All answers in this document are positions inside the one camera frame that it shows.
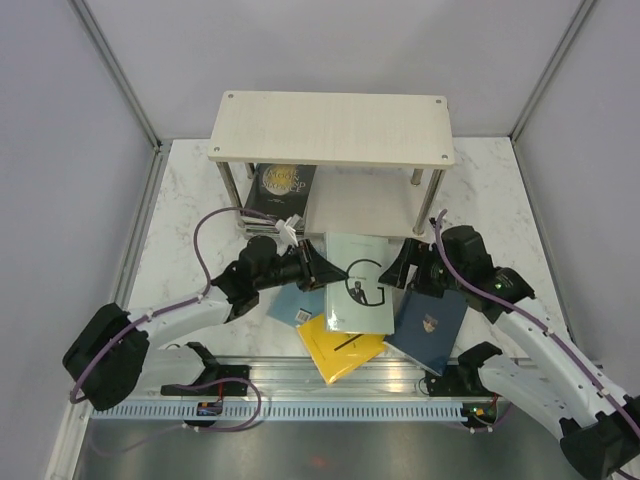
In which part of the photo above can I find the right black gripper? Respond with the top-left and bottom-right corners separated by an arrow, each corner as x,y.
378,237 -> 467,298

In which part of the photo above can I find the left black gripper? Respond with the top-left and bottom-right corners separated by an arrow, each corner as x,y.
255,237 -> 348,291

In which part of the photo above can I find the grey Great Gatsby book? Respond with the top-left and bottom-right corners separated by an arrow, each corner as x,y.
325,233 -> 394,336

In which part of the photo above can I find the black Moon and Sixpence book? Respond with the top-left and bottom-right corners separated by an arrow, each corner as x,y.
243,163 -> 316,223

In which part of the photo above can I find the green fantasy cover book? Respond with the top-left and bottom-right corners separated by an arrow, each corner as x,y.
244,229 -> 306,238

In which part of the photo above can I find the purple Robinson Crusoe book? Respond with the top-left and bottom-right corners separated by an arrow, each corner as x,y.
245,224 -> 278,234

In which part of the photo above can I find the teal sea cover book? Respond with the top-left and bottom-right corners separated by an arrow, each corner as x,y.
242,217 -> 305,229

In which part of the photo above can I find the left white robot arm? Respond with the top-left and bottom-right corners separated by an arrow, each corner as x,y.
62,236 -> 347,411

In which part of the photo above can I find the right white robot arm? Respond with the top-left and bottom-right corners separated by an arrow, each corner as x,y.
379,221 -> 639,479

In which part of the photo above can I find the light blue barcode book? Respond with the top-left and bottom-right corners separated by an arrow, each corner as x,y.
267,284 -> 325,327

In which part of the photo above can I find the navy blue crest book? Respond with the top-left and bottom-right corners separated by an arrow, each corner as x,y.
384,290 -> 468,376

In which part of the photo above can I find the yellow file folder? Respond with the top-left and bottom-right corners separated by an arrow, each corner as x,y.
297,314 -> 385,385

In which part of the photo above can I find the white two-tier wooden shelf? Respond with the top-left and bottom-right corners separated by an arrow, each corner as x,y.
208,91 -> 455,238

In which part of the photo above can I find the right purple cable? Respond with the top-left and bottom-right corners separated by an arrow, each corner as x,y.
432,209 -> 640,480

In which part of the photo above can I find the purple cable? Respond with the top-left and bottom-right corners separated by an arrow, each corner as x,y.
69,207 -> 274,404
432,209 -> 640,480

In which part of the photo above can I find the white slotted cable duct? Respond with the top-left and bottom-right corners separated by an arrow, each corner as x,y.
91,399 -> 488,422

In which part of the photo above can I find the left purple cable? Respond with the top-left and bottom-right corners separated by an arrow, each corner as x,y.
69,207 -> 274,404

